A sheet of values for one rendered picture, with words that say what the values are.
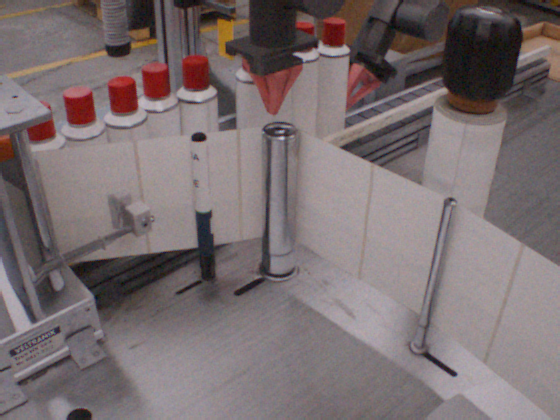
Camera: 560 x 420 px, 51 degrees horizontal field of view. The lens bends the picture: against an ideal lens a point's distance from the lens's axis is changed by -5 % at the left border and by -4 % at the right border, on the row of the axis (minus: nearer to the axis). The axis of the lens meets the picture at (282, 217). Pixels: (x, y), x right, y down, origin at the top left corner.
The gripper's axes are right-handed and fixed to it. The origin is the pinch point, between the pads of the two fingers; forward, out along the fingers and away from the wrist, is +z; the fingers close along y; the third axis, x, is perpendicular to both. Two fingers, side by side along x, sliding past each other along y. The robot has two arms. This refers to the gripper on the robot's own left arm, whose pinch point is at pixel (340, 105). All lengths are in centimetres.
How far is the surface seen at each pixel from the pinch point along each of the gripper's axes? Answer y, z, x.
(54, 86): -260, 41, 96
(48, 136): 2, 20, -46
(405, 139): 5.9, -0.7, 13.5
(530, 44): -8, -45, 75
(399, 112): 5.0, -4.0, 9.0
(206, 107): 3.2, 10.0, -28.4
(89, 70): -267, 24, 117
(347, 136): 4.8, 4.1, -1.0
